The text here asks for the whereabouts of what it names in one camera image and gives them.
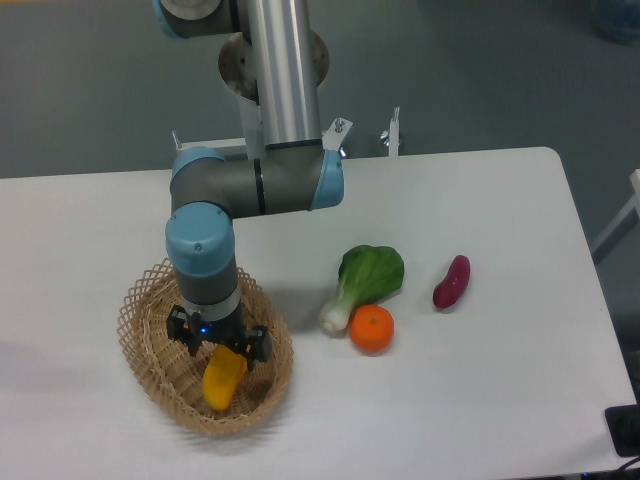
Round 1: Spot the white pedestal base frame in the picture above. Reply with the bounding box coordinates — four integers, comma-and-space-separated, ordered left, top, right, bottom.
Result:
172, 106, 403, 160

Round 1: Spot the woven wicker basket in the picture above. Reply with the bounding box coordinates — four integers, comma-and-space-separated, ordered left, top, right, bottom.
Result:
117, 259, 294, 436

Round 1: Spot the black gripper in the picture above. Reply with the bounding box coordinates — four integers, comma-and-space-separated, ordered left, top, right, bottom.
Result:
166, 304, 273, 371

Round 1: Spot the white furniture leg right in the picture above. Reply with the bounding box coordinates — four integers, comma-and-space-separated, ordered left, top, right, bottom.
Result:
590, 169, 639, 265

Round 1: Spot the black device at edge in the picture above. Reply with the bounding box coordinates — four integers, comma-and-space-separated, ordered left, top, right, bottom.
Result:
604, 404, 639, 457

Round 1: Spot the yellow mango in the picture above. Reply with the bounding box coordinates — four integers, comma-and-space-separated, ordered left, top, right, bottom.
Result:
202, 345, 247, 411

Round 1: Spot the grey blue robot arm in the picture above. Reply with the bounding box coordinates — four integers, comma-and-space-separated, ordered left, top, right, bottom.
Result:
153, 1, 344, 367

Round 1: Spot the orange mandarin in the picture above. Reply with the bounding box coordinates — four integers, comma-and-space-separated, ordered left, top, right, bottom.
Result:
349, 305, 395, 354

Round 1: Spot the green bok choy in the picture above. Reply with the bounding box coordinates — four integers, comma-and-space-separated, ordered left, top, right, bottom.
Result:
319, 245, 405, 335

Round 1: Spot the purple sweet potato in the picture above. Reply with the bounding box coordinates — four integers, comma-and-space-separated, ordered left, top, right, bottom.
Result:
432, 255, 471, 310

